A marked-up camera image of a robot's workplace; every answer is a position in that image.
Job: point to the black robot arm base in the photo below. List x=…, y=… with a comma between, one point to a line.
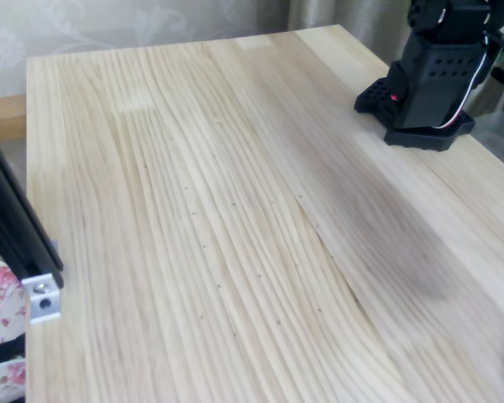
x=428, y=84

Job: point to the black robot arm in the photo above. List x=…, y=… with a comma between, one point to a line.
x=458, y=21

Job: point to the dark aluminium profile mast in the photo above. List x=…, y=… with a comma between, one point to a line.
x=17, y=226

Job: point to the brown wooden furniture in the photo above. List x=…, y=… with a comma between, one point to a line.
x=4, y=113

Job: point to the floral pink white cloth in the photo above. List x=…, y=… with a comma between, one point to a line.
x=8, y=302

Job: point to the aluminium corner bracket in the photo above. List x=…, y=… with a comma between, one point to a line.
x=42, y=306

